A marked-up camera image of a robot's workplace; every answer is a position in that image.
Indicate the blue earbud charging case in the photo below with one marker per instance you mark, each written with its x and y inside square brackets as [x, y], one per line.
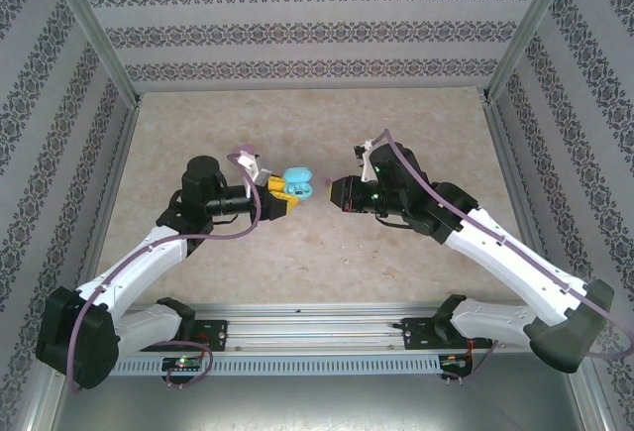
[297, 173]

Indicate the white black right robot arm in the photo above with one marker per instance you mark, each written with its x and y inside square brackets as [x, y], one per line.
[495, 247]

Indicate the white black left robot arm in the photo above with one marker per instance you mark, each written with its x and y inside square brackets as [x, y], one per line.
[138, 262]

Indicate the aluminium extrusion base beam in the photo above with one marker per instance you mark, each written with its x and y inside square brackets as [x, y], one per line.
[312, 332]

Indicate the small green circuit board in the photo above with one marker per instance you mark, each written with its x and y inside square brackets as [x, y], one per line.
[180, 363]
[455, 360]

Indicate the grey metal panel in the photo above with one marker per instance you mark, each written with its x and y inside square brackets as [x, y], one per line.
[317, 406]

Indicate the aluminium side rail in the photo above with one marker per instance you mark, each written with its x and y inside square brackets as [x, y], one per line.
[116, 178]
[512, 178]

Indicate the aluminium frame post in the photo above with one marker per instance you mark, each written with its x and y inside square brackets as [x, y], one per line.
[94, 30]
[529, 30]

